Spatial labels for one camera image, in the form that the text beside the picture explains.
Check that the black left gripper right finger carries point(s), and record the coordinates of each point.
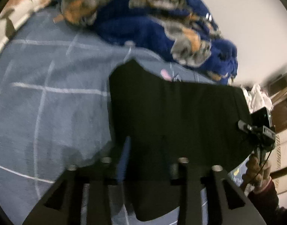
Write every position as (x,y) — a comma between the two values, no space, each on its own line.
(209,196)

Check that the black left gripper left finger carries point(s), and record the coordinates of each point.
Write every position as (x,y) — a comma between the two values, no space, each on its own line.
(79,188)

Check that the black pants with orange lining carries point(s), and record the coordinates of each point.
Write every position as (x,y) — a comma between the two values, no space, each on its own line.
(169,120)

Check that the person's right hand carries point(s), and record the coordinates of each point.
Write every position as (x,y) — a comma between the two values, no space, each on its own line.
(256,174)

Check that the white crumpled cloth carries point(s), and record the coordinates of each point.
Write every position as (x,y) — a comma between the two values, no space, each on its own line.
(256,99)

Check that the dark brown wooden cabinet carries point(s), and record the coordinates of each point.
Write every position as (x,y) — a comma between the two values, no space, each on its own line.
(277,91)

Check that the grey-blue bedsheet with white lines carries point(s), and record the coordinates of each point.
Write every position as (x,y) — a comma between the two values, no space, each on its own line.
(54,99)

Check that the blue fleece blanket with dogs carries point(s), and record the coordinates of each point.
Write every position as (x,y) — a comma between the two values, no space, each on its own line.
(181,31)

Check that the white pillow with leaf print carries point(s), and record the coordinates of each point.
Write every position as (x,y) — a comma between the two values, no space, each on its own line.
(14,15)

